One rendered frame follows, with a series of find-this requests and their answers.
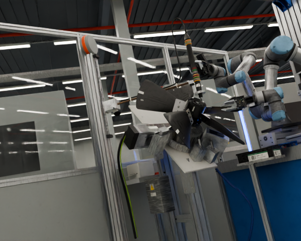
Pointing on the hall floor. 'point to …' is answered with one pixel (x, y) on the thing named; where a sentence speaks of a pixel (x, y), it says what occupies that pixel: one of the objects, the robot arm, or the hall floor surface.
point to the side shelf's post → (160, 227)
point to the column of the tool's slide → (106, 155)
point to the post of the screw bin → (261, 202)
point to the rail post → (227, 208)
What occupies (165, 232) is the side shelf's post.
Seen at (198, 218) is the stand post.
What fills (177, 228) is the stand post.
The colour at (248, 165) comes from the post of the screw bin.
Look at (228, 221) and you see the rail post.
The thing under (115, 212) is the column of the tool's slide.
